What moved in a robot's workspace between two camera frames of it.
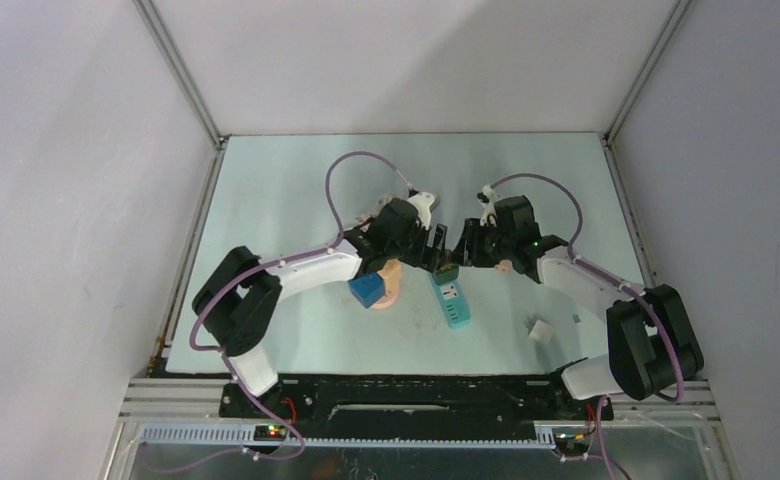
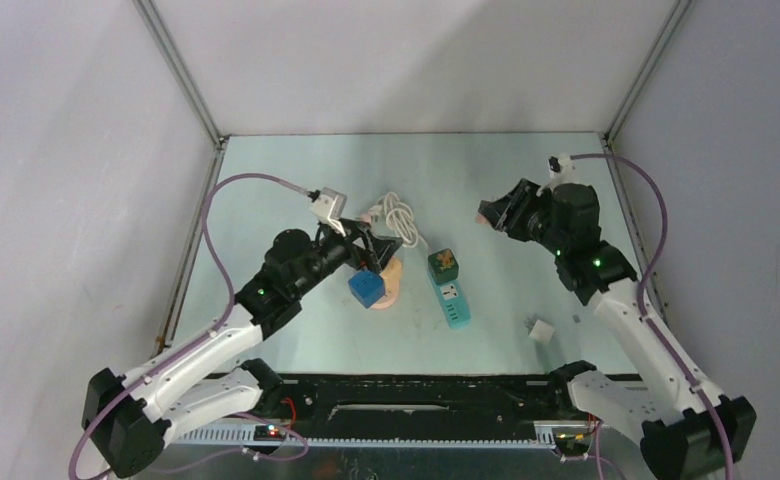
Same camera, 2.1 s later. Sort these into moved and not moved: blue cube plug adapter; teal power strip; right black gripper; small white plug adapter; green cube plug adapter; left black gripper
Moved: left black gripper; right black gripper
Not moved: teal power strip; small white plug adapter; blue cube plug adapter; green cube plug adapter
